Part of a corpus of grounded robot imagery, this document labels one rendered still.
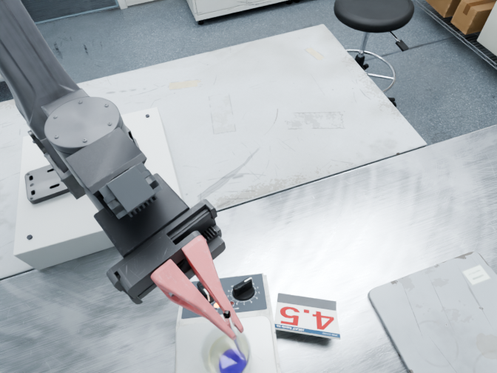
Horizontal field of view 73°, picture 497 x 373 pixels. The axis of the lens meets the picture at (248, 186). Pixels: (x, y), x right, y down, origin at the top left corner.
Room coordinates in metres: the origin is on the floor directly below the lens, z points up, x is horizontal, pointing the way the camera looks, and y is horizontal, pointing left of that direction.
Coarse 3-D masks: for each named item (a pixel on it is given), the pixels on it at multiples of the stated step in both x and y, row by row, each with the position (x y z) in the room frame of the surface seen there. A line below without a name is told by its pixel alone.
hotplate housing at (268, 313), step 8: (264, 280) 0.16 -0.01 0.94; (264, 288) 0.15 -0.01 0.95; (240, 312) 0.11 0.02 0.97; (248, 312) 0.11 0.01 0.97; (256, 312) 0.11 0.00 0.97; (264, 312) 0.11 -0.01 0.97; (272, 312) 0.11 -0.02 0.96; (184, 320) 0.11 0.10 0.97; (192, 320) 0.11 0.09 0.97; (200, 320) 0.11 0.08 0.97; (208, 320) 0.11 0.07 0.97; (272, 320) 0.10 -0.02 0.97; (176, 328) 0.10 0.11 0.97; (272, 328) 0.09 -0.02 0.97
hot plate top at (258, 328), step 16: (240, 320) 0.10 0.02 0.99; (256, 320) 0.10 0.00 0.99; (176, 336) 0.09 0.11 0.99; (192, 336) 0.08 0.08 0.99; (256, 336) 0.08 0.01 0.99; (272, 336) 0.08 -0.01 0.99; (176, 352) 0.07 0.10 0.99; (192, 352) 0.07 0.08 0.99; (256, 352) 0.06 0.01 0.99; (272, 352) 0.06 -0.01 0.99; (176, 368) 0.05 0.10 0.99; (192, 368) 0.05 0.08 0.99; (256, 368) 0.04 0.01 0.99; (272, 368) 0.04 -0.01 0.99
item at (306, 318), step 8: (280, 312) 0.12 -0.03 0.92; (288, 312) 0.12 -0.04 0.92; (296, 312) 0.12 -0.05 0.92; (304, 312) 0.12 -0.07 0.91; (312, 312) 0.12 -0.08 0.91; (320, 312) 0.12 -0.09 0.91; (328, 312) 0.12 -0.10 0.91; (280, 320) 0.11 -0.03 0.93; (288, 320) 0.11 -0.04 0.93; (296, 320) 0.10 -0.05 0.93; (304, 320) 0.10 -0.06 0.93; (312, 320) 0.10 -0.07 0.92; (320, 320) 0.10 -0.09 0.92; (328, 320) 0.10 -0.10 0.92; (336, 320) 0.10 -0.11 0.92; (312, 328) 0.09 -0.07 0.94; (320, 328) 0.09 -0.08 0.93; (328, 328) 0.09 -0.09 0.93; (336, 328) 0.09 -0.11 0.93
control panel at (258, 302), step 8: (224, 280) 0.17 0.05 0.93; (232, 280) 0.17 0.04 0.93; (240, 280) 0.17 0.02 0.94; (256, 280) 0.16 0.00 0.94; (224, 288) 0.16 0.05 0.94; (232, 288) 0.15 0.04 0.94; (256, 288) 0.15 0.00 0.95; (232, 296) 0.14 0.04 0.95; (256, 296) 0.14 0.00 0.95; (264, 296) 0.14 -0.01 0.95; (240, 304) 0.13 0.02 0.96; (248, 304) 0.12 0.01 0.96; (256, 304) 0.12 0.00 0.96; (264, 304) 0.12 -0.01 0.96; (184, 312) 0.12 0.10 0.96; (192, 312) 0.12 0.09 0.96
